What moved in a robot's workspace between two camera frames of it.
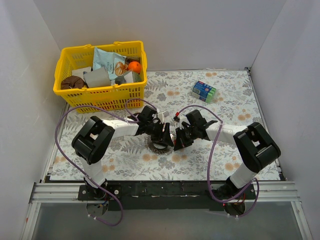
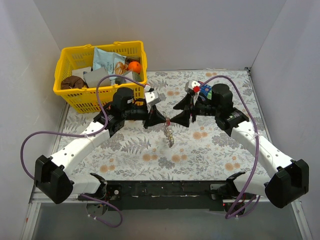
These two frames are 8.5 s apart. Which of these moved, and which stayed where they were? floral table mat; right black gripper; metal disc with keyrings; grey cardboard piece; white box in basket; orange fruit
Moved: right black gripper; metal disc with keyrings
Stayed: floral table mat; white box in basket; grey cardboard piece; orange fruit
